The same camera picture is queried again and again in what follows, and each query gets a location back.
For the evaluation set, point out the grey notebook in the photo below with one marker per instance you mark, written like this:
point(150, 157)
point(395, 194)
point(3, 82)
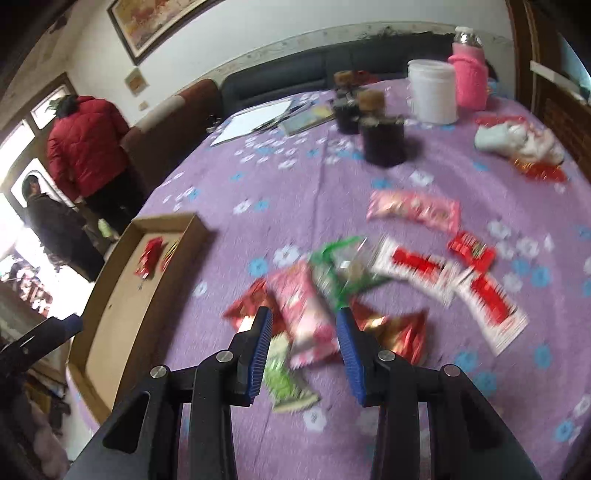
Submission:
point(307, 120)

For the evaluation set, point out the large dark jar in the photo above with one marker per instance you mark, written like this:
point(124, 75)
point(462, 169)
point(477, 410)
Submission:
point(383, 141)

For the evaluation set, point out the white paper sheet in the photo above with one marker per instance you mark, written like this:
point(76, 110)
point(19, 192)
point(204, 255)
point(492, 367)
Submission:
point(251, 122)

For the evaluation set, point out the brown armchair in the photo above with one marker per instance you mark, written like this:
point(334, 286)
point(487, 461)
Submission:
point(184, 120)

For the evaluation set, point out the small red snack packet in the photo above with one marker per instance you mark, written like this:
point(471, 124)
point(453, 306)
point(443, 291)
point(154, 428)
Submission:
point(471, 250)

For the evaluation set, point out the small wall frame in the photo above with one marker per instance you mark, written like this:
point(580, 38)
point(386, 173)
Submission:
point(136, 81)

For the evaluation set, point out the dark leather sofa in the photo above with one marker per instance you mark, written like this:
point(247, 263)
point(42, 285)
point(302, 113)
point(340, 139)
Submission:
point(286, 78)

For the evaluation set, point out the red gold foil snack packet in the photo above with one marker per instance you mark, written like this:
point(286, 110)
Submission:
point(244, 309)
point(399, 334)

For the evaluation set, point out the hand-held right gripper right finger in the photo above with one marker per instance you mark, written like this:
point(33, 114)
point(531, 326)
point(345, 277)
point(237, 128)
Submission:
point(348, 355)

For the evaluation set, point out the small dark jar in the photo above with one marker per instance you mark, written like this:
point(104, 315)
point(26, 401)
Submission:
point(346, 117)

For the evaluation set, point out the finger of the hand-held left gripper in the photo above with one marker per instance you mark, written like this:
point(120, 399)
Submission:
point(55, 328)

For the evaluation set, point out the white crumpled bag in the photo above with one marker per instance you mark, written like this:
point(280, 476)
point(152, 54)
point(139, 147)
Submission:
point(517, 141)

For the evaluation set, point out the green clear snack packet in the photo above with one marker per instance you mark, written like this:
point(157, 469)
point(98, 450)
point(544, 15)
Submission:
point(341, 272)

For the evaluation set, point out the striped snack packet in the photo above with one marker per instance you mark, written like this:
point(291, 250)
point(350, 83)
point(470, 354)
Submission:
point(169, 254)

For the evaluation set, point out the shiny red snack packet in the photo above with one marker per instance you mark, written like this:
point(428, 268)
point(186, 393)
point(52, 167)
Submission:
point(148, 258)

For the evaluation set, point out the person's left forearm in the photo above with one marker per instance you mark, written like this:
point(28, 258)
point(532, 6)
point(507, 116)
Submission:
point(37, 438)

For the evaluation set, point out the pink red snack packet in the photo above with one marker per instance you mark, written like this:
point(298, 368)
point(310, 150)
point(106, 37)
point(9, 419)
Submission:
point(413, 210)

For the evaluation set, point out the framed wall painting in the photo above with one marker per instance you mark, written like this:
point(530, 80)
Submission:
point(152, 23)

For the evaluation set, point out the pink and white snack packet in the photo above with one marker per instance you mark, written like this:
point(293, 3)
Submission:
point(304, 314)

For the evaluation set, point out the shallow cardboard box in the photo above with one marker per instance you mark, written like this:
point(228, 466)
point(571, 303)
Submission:
point(120, 332)

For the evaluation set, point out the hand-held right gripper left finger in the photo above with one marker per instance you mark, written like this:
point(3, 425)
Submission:
point(258, 355)

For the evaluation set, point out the green and white snack packet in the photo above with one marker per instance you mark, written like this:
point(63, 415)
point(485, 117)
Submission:
point(286, 383)

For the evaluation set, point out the purple floral tablecloth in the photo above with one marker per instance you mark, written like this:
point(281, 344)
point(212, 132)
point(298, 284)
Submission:
point(300, 194)

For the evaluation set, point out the red and white snack packet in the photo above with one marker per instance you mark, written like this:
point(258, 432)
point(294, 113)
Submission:
point(491, 307)
point(415, 267)

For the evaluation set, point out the red gold packet pile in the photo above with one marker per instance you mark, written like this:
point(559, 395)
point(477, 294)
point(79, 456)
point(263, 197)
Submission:
point(542, 173)

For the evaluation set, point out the bottle with pink knit sleeve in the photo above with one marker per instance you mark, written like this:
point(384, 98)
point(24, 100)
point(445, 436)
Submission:
point(468, 78)

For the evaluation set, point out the white plastic tub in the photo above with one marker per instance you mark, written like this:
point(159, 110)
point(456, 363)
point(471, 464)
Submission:
point(431, 92)

